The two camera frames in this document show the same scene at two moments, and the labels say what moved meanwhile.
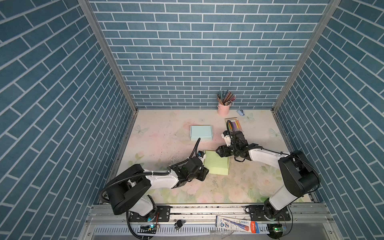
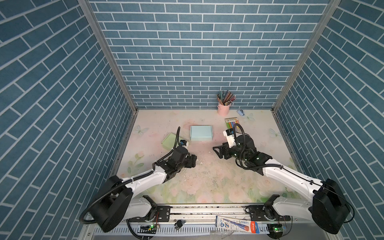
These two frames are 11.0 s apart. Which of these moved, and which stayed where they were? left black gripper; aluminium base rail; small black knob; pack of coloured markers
Moved: left black gripper
Stayed: aluminium base rail; small black knob; pack of coloured markers
